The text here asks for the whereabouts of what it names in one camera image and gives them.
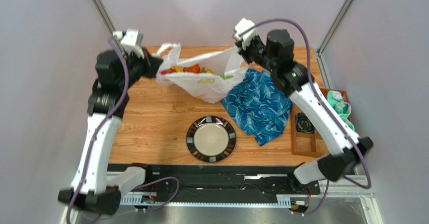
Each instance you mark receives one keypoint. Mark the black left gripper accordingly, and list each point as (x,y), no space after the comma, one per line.
(151,64)

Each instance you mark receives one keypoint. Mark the red fake fruit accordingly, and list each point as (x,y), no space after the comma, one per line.
(168,71)

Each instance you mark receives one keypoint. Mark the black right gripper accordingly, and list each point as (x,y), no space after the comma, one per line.
(246,50)

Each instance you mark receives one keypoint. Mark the blue shark print cloth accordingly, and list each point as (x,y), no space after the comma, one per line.
(258,107)

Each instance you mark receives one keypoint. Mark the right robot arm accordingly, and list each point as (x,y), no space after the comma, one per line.
(345,146)

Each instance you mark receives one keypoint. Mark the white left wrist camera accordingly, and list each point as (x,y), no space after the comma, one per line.
(130,41)

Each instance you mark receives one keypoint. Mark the black rimmed ceramic plate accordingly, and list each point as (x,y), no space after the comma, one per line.
(211,139)

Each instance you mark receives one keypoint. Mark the teal white rolled sock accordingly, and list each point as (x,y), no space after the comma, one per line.
(337,102)

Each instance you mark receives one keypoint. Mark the white printed plastic bag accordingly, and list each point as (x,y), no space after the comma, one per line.
(227,67)

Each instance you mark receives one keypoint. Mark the orange fake fruit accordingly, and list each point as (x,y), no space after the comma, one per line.
(192,69)

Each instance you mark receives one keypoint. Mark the dark rolled sock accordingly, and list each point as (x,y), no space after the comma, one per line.
(303,124)

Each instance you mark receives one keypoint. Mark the left aluminium frame post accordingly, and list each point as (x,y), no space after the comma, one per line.
(98,4)

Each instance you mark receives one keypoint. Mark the aluminium frame post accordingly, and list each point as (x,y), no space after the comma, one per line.
(339,18)
(98,4)

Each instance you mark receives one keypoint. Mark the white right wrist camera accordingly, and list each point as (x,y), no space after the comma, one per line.
(244,29)

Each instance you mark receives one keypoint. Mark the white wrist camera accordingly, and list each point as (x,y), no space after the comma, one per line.
(130,41)
(244,29)

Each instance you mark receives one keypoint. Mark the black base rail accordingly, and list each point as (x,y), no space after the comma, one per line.
(220,185)

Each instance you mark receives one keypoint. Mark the right aluminium frame post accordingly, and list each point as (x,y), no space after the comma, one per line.
(339,18)

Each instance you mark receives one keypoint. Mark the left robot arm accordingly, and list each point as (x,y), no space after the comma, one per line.
(90,190)

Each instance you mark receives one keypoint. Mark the yellow fake banana bunch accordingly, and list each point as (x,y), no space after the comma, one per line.
(203,70)

